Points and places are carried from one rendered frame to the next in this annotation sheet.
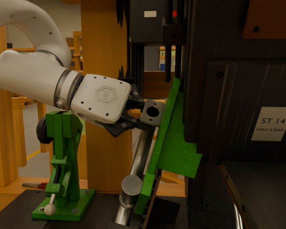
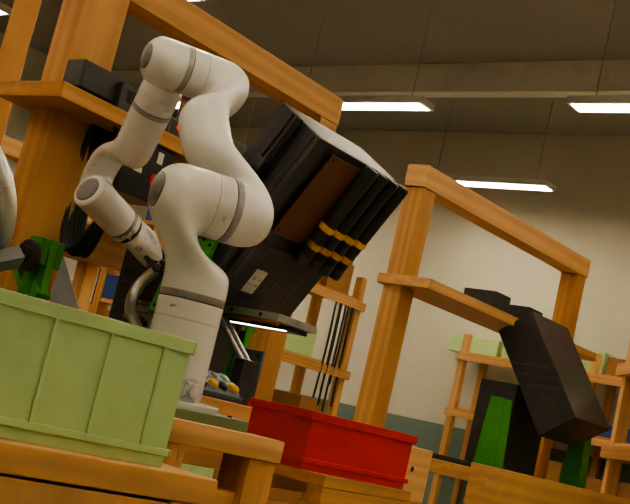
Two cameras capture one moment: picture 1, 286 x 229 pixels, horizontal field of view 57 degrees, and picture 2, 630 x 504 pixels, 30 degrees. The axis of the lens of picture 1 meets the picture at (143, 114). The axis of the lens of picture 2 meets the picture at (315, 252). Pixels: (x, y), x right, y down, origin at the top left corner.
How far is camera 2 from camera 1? 258 cm
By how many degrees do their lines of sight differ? 60
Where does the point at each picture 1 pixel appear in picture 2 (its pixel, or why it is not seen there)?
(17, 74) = (115, 201)
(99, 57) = (52, 186)
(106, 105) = (155, 245)
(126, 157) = not seen: hidden behind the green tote
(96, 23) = (60, 147)
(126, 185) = not seen: hidden behind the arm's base
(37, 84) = (124, 214)
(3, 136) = not seen: outside the picture
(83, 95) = (143, 233)
